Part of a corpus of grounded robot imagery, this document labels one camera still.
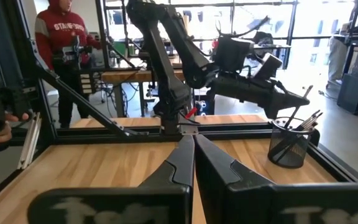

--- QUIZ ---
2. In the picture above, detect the black computer with blue light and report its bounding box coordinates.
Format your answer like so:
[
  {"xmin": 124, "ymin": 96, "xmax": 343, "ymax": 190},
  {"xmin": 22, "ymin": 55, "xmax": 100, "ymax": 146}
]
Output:
[{"xmin": 336, "ymin": 72, "xmax": 358, "ymax": 116}]

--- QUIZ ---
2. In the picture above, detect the person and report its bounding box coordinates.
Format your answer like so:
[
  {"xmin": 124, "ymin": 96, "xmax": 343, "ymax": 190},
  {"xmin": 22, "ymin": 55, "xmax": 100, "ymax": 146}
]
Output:
[{"xmin": 34, "ymin": 0, "xmax": 103, "ymax": 129}]

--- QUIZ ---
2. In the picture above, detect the black mesh pen cup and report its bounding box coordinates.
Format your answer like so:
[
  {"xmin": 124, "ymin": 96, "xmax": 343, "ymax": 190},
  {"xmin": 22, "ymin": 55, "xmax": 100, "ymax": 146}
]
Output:
[{"xmin": 267, "ymin": 116, "xmax": 318, "ymax": 169}]

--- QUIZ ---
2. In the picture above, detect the wooden workbench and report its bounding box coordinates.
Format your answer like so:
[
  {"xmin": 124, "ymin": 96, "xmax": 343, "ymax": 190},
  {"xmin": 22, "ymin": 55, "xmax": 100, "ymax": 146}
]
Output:
[{"xmin": 100, "ymin": 68, "xmax": 186, "ymax": 118}]

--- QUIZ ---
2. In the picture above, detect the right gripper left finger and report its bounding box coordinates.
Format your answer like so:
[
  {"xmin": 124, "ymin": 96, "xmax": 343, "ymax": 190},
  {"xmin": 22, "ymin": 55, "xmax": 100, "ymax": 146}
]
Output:
[{"xmin": 28, "ymin": 134, "xmax": 195, "ymax": 224}]

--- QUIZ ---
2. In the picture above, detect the black frame clamp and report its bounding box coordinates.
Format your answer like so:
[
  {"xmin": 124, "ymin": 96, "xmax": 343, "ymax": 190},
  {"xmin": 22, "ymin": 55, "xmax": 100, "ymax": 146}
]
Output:
[{"xmin": 308, "ymin": 128, "xmax": 321, "ymax": 147}]

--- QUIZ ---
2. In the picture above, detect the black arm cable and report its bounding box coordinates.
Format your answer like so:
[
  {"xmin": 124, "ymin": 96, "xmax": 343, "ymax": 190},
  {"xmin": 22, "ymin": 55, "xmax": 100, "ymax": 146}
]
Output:
[{"xmin": 216, "ymin": 15, "xmax": 272, "ymax": 40}]

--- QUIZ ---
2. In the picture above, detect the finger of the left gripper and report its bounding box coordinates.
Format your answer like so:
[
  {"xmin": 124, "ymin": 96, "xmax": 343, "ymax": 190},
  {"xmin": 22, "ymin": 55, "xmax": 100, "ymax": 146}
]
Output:
[{"xmin": 265, "ymin": 88, "xmax": 310, "ymax": 119}]

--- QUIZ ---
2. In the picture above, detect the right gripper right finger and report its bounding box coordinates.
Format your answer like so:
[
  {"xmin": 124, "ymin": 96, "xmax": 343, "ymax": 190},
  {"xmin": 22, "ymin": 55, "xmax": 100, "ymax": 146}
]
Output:
[{"xmin": 195, "ymin": 135, "xmax": 358, "ymax": 224}]

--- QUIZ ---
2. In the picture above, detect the small parts drawer unit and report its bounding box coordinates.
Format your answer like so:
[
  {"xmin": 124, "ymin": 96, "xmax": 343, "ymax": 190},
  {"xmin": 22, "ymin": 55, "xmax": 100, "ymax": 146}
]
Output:
[{"xmin": 78, "ymin": 72, "xmax": 93, "ymax": 95}]

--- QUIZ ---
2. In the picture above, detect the white aluminium profile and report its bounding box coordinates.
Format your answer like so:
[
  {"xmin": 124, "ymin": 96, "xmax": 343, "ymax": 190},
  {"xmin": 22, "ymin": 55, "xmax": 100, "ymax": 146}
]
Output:
[{"xmin": 17, "ymin": 112, "xmax": 42, "ymax": 170}]

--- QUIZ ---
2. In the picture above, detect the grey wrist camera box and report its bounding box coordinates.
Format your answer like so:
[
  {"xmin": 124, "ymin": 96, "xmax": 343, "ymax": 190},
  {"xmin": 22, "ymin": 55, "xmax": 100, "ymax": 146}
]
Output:
[{"xmin": 252, "ymin": 52, "xmax": 284, "ymax": 80}]

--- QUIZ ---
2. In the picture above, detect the black aluminium table frame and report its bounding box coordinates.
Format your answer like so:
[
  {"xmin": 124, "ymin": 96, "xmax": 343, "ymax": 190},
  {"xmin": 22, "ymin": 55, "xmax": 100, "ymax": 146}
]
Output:
[{"xmin": 0, "ymin": 0, "xmax": 358, "ymax": 209}]

